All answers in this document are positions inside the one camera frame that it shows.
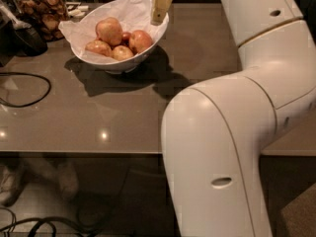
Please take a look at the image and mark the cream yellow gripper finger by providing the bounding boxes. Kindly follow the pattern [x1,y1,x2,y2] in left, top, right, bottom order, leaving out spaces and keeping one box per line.
[151,0,173,25]

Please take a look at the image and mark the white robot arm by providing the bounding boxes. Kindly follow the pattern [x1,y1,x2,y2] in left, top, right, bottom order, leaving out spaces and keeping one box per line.
[161,0,316,237]

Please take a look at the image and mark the small red back apple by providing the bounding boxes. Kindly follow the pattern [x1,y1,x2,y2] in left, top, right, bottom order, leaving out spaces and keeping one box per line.
[122,32,131,45]

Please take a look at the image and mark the large top apple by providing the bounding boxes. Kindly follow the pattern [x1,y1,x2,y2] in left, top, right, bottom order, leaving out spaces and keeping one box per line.
[95,17,122,46]

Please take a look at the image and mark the front middle apple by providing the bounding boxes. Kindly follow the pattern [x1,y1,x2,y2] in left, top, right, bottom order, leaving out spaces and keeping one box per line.
[113,45,134,61]

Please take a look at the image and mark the front left apple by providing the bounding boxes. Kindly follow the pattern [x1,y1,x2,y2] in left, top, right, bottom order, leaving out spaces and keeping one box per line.
[85,39,112,57]

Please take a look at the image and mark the white items behind bowl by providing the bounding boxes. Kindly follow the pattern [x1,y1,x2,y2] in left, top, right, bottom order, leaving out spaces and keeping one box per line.
[67,5,89,18]

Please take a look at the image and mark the white ceramic bowl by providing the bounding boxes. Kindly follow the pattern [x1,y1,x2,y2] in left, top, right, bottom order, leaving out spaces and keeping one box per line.
[70,0,170,75]

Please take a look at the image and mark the white tissue paper liner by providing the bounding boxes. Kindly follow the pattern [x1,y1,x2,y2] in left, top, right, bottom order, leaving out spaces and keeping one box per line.
[58,0,169,65]

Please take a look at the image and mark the glass jar of chips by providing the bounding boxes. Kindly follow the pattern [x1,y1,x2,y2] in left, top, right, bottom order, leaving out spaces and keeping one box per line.
[14,0,69,41]

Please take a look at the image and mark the black round appliance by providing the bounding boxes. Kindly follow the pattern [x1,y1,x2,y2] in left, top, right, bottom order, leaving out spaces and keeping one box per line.
[14,27,47,56]

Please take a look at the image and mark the black cable on table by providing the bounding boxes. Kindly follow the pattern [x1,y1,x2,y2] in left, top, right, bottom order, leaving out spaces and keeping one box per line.
[0,71,52,109]

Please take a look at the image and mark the black cables on floor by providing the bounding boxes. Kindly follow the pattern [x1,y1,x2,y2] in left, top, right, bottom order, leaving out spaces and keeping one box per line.
[0,205,132,237]

